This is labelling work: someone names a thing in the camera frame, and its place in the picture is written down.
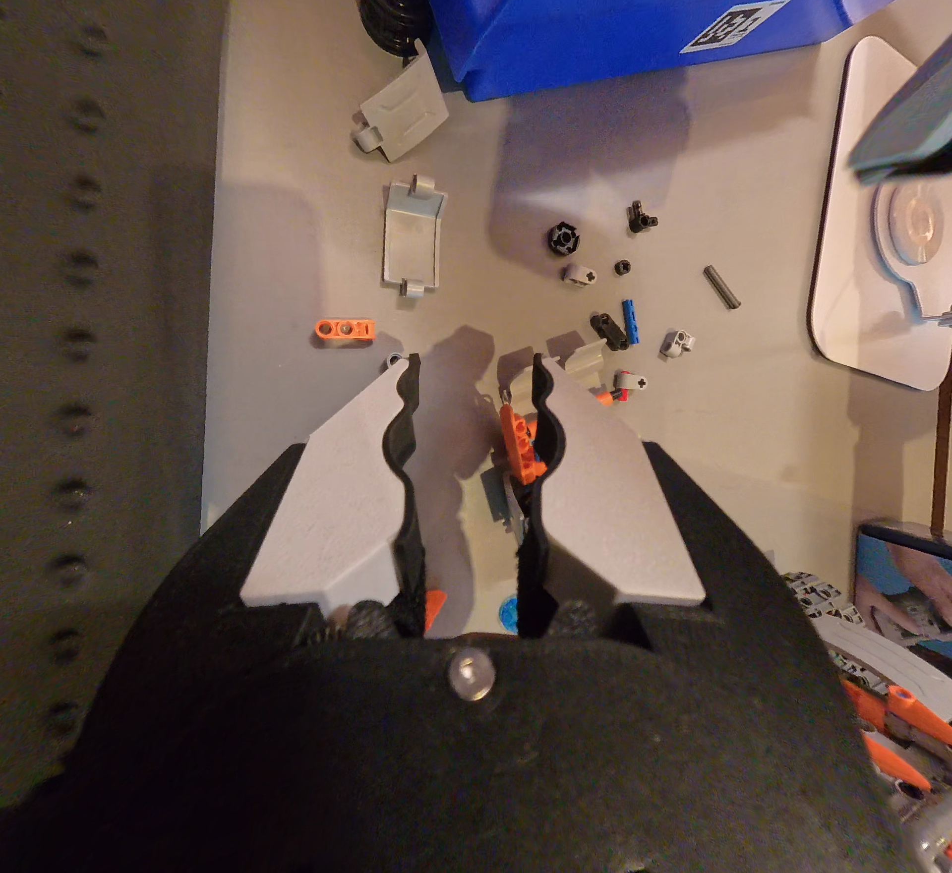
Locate grey black brick model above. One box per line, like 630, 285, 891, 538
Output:
781, 570, 952, 822

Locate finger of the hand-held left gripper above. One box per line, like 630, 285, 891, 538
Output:
848, 33, 952, 184

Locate short dark grey axle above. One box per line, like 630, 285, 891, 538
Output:
703, 265, 742, 310

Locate black foam mat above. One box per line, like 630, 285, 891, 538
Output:
0, 0, 233, 807

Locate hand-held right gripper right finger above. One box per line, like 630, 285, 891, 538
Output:
518, 352, 706, 638

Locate grey ridged panel piece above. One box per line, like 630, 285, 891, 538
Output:
350, 40, 451, 164

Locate light blue metal stand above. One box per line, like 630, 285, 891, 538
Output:
870, 177, 952, 327

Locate picture box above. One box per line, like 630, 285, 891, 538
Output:
855, 522, 952, 647

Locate grey orange brick assembly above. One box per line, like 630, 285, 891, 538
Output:
479, 338, 614, 539

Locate grey hollow panel piece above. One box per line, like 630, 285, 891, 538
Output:
381, 174, 449, 299

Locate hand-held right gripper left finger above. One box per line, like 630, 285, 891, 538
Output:
239, 354, 426, 638

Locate white board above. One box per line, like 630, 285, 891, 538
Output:
807, 35, 952, 392

